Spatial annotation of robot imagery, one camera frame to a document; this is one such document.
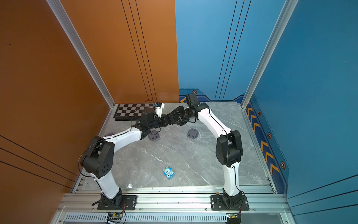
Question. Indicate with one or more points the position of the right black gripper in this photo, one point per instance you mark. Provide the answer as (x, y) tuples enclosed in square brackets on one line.
[(182, 121)]

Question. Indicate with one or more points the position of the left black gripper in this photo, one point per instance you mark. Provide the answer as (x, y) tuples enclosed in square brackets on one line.
[(164, 121)]

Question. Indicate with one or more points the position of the grey round stand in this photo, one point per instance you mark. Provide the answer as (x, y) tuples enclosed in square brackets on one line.
[(153, 135), (192, 133)]

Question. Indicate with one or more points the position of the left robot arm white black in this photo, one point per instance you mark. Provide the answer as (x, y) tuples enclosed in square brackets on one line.
[(98, 158)]

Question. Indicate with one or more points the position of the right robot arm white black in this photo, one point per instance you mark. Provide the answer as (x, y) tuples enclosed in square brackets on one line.
[(228, 150)]

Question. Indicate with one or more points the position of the black white chessboard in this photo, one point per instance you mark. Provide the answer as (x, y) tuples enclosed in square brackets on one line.
[(133, 111)]

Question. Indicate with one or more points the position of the left green circuit board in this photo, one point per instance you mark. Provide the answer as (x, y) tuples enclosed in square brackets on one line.
[(115, 218)]

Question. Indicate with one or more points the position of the right circuit board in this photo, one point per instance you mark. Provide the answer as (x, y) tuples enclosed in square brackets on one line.
[(234, 218)]

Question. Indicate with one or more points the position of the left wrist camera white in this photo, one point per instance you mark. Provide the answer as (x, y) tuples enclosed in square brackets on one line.
[(159, 109)]

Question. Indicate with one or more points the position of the aluminium front rail frame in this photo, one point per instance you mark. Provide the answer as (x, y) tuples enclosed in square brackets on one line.
[(177, 205)]

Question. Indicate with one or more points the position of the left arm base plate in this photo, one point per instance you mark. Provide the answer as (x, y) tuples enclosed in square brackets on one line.
[(127, 202)]

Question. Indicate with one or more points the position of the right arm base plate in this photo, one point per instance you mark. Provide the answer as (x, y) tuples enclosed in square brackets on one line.
[(218, 202)]

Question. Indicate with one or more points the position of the left aluminium corner post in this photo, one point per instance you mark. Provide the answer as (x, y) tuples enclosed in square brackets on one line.
[(69, 29)]

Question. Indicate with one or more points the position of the aluminium corner post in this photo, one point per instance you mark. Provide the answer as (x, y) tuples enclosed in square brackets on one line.
[(69, 29), (282, 21)]

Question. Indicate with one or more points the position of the right aluminium corner post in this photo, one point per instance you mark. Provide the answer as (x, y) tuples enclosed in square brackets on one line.
[(282, 21)]

